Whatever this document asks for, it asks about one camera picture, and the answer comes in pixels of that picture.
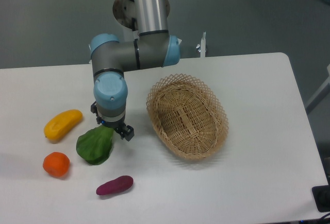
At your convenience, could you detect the purple sweet potato toy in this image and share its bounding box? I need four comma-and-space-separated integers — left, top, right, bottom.
96, 176, 134, 196

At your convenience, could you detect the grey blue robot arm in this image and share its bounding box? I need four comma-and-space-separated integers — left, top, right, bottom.
90, 0, 180, 141

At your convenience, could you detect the orange fruit toy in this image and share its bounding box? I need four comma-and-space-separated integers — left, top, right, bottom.
43, 152, 70, 178

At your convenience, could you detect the black box at edge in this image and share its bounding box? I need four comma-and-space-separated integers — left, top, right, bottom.
312, 185, 329, 213

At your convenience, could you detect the green bok choy toy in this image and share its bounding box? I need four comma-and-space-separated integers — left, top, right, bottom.
76, 126, 114, 165

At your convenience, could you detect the woven wicker basket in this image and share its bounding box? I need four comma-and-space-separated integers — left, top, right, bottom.
146, 74, 229, 161

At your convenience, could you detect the yellow mango toy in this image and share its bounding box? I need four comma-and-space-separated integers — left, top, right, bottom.
44, 109, 83, 141

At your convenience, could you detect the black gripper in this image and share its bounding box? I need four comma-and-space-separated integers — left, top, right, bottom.
90, 101, 135, 141

